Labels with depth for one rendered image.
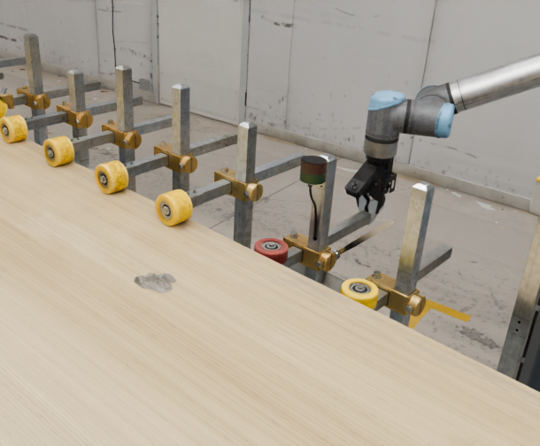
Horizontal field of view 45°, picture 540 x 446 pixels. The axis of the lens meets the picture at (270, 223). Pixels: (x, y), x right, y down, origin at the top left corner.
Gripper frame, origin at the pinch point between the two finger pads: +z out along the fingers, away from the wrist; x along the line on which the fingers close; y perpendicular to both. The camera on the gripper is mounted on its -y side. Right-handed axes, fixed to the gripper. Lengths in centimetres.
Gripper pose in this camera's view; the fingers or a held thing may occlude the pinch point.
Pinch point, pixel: (366, 221)
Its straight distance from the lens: 186.0
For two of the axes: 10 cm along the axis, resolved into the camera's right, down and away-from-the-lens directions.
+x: -7.5, -3.4, 5.7
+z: -0.5, 8.8, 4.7
